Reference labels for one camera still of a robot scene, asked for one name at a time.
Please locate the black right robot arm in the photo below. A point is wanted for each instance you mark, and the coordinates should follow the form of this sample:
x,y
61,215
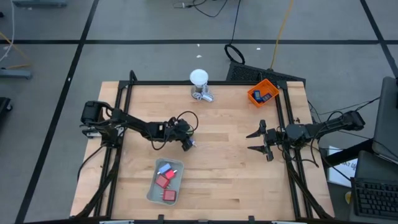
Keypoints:
x,y
323,127

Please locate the dark blue digital timer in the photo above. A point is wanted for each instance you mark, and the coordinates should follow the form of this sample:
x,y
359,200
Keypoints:
x,y
266,97

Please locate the black perforated panel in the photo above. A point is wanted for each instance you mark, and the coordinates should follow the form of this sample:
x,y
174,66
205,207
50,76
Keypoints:
x,y
248,73

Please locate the grey plastic bin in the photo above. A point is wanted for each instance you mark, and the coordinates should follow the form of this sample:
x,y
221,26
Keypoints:
x,y
155,199

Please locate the grey floor foot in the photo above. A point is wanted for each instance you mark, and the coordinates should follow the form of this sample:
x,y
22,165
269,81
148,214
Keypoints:
x,y
15,73

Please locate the orange plastic basket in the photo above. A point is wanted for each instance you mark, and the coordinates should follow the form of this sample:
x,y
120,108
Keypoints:
x,y
270,87

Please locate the grey monitor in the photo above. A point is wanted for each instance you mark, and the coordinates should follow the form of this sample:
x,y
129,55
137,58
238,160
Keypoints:
x,y
385,124

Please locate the black table frame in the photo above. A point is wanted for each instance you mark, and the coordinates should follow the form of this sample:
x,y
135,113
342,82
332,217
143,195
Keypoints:
x,y
202,83

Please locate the pink-red cube charger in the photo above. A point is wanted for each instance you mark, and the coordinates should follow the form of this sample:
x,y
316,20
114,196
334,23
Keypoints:
x,y
170,174

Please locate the light blue charger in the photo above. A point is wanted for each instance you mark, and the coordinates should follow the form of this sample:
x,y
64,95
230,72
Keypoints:
x,y
164,168

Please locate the white mushroom-shaped lamp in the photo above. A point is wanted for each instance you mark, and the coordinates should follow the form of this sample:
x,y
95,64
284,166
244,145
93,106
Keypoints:
x,y
199,77

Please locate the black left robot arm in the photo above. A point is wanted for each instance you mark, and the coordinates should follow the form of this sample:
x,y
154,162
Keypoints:
x,y
133,123

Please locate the red square charger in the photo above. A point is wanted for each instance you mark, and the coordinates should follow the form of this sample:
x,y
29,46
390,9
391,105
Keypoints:
x,y
162,181
169,195

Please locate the white paper sheet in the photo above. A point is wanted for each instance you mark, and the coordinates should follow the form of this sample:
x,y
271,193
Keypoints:
x,y
342,172

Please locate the black laptop keyboard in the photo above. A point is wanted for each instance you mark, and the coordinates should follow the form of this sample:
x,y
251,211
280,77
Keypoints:
x,y
376,199

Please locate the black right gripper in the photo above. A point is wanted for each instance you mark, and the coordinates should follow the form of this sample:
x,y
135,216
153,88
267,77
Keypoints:
x,y
275,137

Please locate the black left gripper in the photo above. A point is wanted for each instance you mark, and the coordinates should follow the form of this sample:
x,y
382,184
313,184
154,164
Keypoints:
x,y
182,130

